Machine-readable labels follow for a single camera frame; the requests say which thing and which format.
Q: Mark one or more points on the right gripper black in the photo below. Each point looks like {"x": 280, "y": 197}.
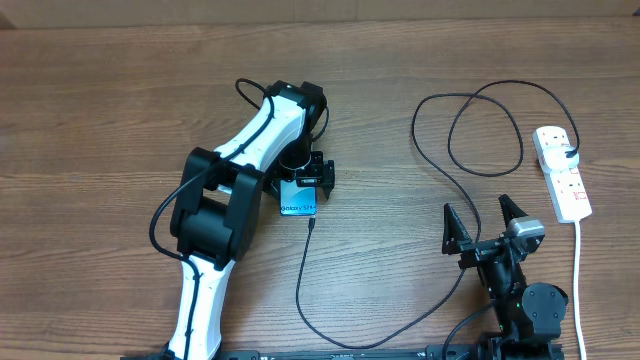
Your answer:
{"x": 455, "y": 237}

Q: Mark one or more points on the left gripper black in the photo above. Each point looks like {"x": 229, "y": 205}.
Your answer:
{"x": 320, "y": 171}

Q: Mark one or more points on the Galaxy S24 smartphone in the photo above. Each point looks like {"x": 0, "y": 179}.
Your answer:
{"x": 297, "y": 201}

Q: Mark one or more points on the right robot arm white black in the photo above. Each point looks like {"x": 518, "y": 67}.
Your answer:
{"x": 529, "y": 315}

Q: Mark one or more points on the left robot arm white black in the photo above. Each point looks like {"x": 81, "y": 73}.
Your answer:
{"x": 215, "y": 209}

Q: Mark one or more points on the white charger plug adapter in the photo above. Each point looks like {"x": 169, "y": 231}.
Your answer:
{"x": 558, "y": 158}

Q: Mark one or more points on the white power strip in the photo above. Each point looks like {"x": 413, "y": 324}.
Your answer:
{"x": 566, "y": 188}

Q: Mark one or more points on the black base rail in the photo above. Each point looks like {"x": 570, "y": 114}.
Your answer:
{"x": 431, "y": 352}

